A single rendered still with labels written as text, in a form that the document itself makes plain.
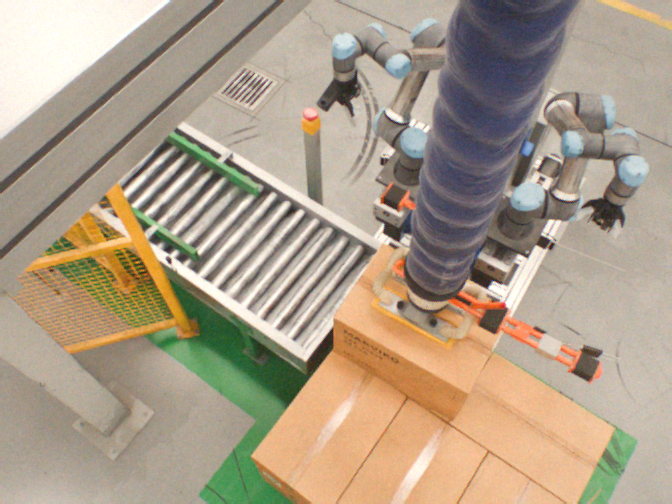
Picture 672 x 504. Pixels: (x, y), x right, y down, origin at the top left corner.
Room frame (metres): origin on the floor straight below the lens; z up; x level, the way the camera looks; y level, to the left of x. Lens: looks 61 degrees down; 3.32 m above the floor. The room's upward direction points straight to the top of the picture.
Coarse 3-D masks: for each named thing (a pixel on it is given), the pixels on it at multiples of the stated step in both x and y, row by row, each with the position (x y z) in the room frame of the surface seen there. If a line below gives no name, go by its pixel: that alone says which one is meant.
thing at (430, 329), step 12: (384, 288) 1.08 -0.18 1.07; (396, 300) 1.03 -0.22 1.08; (408, 300) 1.03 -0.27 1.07; (384, 312) 0.98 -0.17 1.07; (396, 312) 0.98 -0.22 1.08; (408, 324) 0.93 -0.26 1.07; (420, 324) 0.93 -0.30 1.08; (432, 324) 0.92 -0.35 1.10; (444, 324) 0.93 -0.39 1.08; (456, 324) 0.93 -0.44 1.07; (432, 336) 0.88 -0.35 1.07; (444, 336) 0.88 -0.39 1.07
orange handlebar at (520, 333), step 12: (408, 204) 1.38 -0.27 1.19; (396, 264) 1.12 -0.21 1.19; (456, 300) 0.97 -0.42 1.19; (468, 300) 0.98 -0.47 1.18; (468, 312) 0.93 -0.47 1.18; (480, 312) 0.93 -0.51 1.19; (516, 324) 0.88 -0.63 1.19; (516, 336) 0.84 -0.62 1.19; (540, 336) 0.84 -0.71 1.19; (564, 348) 0.79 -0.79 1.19; (564, 360) 0.75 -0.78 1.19; (600, 372) 0.70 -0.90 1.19
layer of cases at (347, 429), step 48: (336, 384) 0.86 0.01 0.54; (384, 384) 0.86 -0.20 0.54; (480, 384) 0.86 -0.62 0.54; (528, 384) 0.86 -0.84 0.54; (288, 432) 0.65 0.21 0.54; (336, 432) 0.65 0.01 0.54; (384, 432) 0.66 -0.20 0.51; (432, 432) 0.65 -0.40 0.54; (480, 432) 0.65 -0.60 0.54; (528, 432) 0.65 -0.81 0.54; (576, 432) 0.65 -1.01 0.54; (288, 480) 0.46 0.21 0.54; (336, 480) 0.46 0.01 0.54; (384, 480) 0.46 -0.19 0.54; (432, 480) 0.46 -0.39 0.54; (480, 480) 0.46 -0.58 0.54; (528, 480) 0.46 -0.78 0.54; (576, 480) 0.45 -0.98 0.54
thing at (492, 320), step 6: (492, 300) 0.97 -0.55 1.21; (486, 312) 0.92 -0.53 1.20; (492, 312) 0.92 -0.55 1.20; (498, 312) 0.92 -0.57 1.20; (504, 312) 0.92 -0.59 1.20; (480, 318) 0.90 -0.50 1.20; (486, 318) 0.90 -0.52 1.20; (492, 318) 0.90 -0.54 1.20; (498, 318) 0.90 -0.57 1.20; (504, 318) 0.90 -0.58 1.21; (480, 324) 0.89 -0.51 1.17; (486, 324) 0.88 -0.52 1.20; (492, 324) 0.88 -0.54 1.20; (498, 324) 0.88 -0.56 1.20; (492, 330) 0.86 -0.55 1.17; (498, 330) 0.86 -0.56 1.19
